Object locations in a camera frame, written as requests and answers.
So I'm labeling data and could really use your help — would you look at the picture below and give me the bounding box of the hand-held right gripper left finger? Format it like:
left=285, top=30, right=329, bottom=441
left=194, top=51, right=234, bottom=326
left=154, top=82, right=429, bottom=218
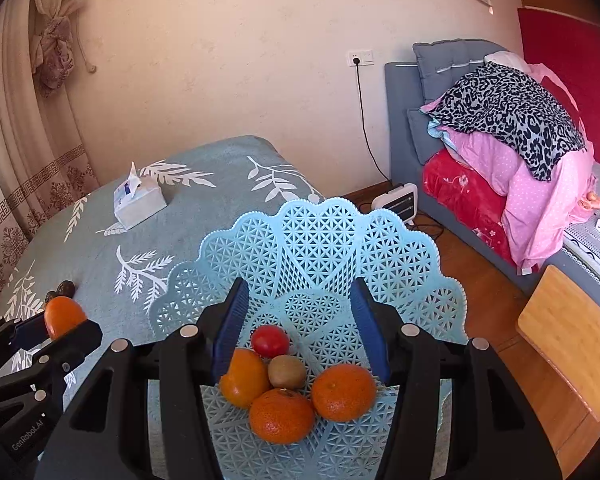
left=32, top=277, right=251, bottom=480

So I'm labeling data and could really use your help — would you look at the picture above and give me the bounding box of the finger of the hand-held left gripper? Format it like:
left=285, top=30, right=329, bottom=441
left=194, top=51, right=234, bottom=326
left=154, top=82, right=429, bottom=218
left=0, top=320, right=104, bottom=411
left=0, top=317, right=49, bottom=381

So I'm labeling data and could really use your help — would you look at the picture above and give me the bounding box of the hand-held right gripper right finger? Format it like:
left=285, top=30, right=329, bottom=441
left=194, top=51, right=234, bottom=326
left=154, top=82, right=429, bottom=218
left=349, top=276, right=564, bottom=480

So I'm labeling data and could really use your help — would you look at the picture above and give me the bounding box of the small oval orange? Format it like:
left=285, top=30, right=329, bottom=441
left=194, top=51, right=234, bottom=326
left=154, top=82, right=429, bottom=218
left=44, top=296, right=88, bottom=342
left=219, top=348, right=272, bottom=409

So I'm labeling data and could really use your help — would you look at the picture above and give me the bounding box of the red tomato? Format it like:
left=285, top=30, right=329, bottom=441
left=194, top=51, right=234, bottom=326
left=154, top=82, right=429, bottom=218
left=251, top=325, right=291, bottom=359

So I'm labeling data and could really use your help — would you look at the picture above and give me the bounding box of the large round orange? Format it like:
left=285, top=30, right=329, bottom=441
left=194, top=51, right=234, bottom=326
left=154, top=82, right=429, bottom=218
left=311, top=364, right=377, bottom=422

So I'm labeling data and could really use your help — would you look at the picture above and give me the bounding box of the brown kiwi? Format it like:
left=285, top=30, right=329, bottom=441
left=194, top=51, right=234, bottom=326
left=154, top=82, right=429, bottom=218
left=267, top=354, right=307, bottom=391

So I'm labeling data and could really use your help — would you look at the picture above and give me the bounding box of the light blue plastic basket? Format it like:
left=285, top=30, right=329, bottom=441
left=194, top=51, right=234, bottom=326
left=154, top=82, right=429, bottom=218
left=147, top=197, right=468, bottom=480

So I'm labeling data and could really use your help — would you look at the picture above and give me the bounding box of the white electric heater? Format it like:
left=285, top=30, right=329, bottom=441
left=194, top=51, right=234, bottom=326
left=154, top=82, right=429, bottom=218
left=371, top=183, right=417, bottom=224

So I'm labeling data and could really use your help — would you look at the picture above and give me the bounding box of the white tissue box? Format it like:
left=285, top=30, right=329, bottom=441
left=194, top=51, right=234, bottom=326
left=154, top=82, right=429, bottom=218
left=112, top=161, right=168, bottom=229

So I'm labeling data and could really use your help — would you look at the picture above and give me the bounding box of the red floral blanket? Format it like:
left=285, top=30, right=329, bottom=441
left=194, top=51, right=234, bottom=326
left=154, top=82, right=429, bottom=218
left=422, top=150, right=541, bottom=273

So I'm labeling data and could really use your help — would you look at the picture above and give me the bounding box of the grey upholstered bed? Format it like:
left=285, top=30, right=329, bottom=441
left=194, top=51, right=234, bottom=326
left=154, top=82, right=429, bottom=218
left=384, top=60, right=600, bottom=311

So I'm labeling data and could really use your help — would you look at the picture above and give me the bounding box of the beige patterned curtain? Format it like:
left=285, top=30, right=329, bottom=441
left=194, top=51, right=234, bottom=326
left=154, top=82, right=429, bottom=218
left=0, top=0, right=101, bottom=326

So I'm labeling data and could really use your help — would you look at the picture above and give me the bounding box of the small grey cushion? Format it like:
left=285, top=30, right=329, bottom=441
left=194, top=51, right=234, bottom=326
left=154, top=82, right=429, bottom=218
left=406, top=107, right=448, bottom=165

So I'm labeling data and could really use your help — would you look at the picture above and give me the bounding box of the pink quilt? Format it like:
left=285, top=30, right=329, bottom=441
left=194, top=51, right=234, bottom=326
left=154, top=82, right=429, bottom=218
left=420, top=50, right=598, bottom=273

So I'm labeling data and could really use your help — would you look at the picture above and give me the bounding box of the small pink doll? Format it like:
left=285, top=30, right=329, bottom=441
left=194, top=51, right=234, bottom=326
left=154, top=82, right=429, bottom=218
left=577, top=176, right=600, bottom=211

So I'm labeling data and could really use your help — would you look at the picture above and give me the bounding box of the leopard print cloth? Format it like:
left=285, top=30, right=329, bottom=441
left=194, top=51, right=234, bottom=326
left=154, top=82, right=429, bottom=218
left=432, top=61, right=587, bottom=182

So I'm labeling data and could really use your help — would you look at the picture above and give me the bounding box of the beige curtain tieback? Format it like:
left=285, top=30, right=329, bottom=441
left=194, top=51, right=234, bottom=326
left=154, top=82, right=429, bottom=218
left=32, top=0, right=98, bottom=98

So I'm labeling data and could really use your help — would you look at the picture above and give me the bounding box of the red padded panel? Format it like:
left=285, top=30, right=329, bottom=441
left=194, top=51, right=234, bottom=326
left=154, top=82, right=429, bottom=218
left=517, top=7, right=600, bottom=181

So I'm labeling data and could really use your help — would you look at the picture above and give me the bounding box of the black power cable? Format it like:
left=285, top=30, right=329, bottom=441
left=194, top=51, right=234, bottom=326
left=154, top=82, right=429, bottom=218
left=355, top=62, right=396, bottom=184

